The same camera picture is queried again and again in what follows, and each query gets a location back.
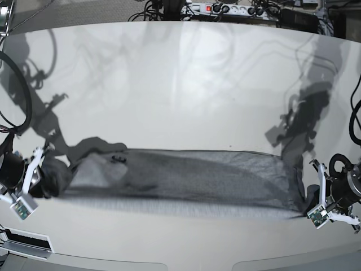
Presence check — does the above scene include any table cable grommet slot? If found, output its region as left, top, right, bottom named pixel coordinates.
left=1, top=228, right=55, bottom=260

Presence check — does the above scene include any grey t-shirt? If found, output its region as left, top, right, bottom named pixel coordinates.
left=41, top=149, right=307, bottom=219

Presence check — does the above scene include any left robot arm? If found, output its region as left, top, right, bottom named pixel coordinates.
left=320, top=85, right=360, bottom=215

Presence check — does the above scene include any white power strip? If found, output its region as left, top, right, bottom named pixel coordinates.
left=180, top=1, right=281, bottom=21

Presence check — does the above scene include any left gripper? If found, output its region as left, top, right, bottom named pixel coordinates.
left=306, top=174, right=352, bottom=211

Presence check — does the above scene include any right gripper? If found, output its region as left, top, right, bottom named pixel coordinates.
left=16, top=158, right=42, bottom=195

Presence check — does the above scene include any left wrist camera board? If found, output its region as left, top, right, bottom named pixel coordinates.
left=307, top=204, right=329, bottom=229

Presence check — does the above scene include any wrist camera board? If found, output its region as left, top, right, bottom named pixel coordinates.
left=10, top=194, right=38, bottom=221
left=307, top=204, right=329, bottom=229

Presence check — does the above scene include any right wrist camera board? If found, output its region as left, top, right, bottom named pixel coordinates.
left=10, top=194, right=38, bottom=221

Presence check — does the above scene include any black power adapter brick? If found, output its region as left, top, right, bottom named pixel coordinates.
left=279, top=8, right=319, bottom=33

